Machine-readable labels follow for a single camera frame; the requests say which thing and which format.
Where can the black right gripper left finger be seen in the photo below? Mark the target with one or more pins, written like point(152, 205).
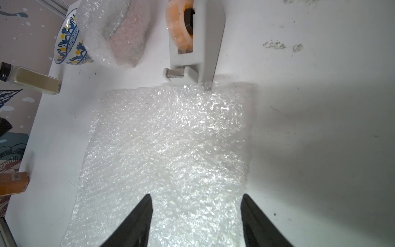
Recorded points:
point(134, 230)

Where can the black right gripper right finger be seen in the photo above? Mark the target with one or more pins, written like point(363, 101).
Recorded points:
point(258, 230)

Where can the bubble wrap sheet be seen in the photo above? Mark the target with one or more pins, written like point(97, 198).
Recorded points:
point(114, 32)
point(188, 147)

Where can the blue yellow patterned bowl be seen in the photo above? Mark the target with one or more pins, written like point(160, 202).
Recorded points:
point(69, 45)

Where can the orange bottle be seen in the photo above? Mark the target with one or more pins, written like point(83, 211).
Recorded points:
point(13, 183)

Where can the glass jar black lid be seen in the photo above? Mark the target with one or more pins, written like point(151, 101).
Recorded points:
point(20, 76)

